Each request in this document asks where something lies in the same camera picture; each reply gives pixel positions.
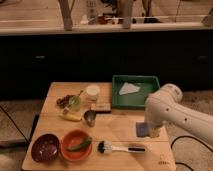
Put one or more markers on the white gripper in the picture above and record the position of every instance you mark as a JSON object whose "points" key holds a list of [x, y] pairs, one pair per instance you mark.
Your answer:
{"points": [[154, 130]]}

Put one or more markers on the wooden block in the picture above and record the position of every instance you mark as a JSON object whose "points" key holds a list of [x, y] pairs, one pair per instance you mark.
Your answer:
{"points": [[101, 107]]}

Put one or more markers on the dish brush white handle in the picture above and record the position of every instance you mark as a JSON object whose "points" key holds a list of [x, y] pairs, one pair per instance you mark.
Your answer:
{"points": [[105, 147]]}

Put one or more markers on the green pear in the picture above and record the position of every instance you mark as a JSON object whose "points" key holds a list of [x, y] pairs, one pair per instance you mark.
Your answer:
{"points": [[74, 103]]}

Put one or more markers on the green pepper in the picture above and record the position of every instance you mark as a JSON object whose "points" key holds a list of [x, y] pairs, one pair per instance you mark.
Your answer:
{"points": [[86, 142]]}

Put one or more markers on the white lidded jar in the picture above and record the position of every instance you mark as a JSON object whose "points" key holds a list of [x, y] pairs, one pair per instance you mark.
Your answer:
{"points": [[92, 92]]}

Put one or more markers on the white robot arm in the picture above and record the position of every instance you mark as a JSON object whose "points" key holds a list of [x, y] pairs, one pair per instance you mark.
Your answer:
{"points": [[163, 105]]}

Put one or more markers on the dark purple bowl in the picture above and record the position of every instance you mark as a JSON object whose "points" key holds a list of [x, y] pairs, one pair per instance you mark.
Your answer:
{"points": [[45, 148]]}

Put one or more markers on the green plastic tray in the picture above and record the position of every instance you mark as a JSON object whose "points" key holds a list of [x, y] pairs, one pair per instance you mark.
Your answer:
{"points": [[147, 84]]}

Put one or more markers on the white cloth in tray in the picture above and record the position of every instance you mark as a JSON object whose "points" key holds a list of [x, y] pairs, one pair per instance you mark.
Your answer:
{"points": [[128, 88]]}

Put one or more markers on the metal cup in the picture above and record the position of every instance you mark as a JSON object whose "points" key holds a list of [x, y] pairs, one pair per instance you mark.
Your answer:
{"points": [[90, 117]]}

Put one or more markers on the yellow banana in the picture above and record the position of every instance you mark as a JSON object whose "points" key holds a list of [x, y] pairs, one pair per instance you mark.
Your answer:
{"points": [[71, 117]]}

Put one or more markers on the orange bowl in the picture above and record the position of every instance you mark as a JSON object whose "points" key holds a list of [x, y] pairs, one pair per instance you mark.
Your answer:
{"points": [[73, 138]]}

